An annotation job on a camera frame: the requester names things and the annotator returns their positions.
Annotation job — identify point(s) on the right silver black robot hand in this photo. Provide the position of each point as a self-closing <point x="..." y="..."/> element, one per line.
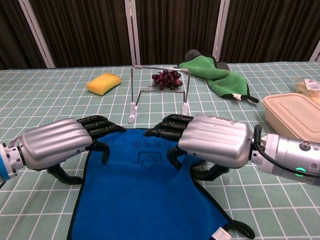
<point x="215" y="140"/>

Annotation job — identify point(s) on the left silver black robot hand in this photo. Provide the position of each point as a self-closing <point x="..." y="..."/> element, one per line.
<point x="55" y="142"/>

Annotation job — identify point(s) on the blue cloth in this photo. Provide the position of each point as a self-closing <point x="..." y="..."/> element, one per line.
<point x="145" y="200"/>

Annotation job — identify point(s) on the green cloth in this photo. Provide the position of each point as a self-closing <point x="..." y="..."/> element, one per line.
<point x="220" y="77"/>

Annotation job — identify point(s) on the green white grid tablecloth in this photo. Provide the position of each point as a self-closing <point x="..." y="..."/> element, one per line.
<point x="37" y="100"/>

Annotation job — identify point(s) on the yellow sponge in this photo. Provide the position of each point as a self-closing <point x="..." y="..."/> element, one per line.
<point x="103" y="83"/>

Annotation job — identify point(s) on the dark red grape bunch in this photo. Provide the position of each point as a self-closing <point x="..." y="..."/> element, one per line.
<point x="166" y="78"/>

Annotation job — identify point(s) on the beige lidded food container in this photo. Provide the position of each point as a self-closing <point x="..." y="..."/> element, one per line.
<point x="292" y="110"/>

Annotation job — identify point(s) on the clear bag of yellow snacks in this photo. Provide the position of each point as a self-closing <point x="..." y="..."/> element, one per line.
<point x="306" y="86"/>

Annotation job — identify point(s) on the black pleated curtain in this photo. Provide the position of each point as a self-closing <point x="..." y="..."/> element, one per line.
<point x="87" y="30"/>

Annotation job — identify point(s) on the white partition frame post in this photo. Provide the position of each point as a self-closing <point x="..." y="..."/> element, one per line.
<point x="221" y="30"/>
<point x="37" y="35"/>
<point x="316" y="52"/>
<point x="132" y="32"/>

